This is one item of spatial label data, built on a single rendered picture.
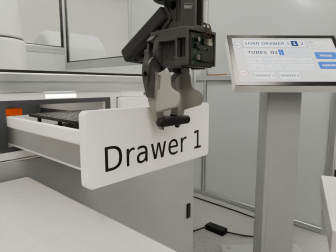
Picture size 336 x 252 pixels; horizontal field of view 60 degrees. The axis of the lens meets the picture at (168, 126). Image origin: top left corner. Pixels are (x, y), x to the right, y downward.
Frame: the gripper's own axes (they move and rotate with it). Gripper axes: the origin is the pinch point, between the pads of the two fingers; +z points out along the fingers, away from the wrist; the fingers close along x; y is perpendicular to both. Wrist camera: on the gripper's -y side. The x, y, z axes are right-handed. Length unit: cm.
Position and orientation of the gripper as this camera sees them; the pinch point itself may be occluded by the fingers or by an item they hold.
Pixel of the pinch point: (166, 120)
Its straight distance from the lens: 48.7
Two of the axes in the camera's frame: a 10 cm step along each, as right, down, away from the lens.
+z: 0.0, 9.9, 1.4
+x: 6.7, -1.0, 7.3
